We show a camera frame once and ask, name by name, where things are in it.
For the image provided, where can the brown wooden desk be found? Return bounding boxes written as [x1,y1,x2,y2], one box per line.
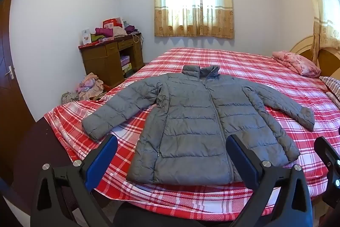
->
[78,33,145,88]

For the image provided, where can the pink floral pillow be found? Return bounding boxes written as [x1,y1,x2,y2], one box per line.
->
[271,51,322,77]

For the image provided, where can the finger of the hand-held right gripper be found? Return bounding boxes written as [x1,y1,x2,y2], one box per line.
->
[314,136,340,164]

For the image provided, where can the grey patterned cloth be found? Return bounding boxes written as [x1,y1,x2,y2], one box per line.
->
[62,91,80,105]

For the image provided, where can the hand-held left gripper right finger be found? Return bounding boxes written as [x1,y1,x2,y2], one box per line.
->
[226,134,314,227]

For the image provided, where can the beige side curtain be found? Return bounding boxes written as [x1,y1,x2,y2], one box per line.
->
[296,0,340,65]

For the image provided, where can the wooden headboard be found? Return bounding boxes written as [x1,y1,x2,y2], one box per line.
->
[289,36,340,79]

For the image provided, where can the brown wooden door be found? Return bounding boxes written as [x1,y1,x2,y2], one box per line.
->
[0,0,35,182]

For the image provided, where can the bed with red plaid sheet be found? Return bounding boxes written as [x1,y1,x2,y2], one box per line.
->
[44,47,340,217]

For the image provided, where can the striped pillow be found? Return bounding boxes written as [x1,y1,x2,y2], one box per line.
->
[319,76,340,108]

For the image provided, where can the white box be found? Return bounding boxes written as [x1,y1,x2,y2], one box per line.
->
[81,27,91,45]

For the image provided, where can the white cable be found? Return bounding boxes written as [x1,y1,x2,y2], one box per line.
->
[133,33,145,49]

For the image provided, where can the grey puffer jacket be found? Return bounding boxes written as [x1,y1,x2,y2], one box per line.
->
[81,65,315,185]

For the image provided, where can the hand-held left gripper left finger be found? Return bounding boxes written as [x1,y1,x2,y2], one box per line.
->
[30,134,119,227]

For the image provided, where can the pile of pink clothes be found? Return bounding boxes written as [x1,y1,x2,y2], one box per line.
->
[76,73,105,101]

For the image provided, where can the magenta clothes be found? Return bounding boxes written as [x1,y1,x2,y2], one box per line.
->
[95,27,115,37]

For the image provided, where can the red box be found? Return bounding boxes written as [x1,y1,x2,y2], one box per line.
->
[103,17,123,29]

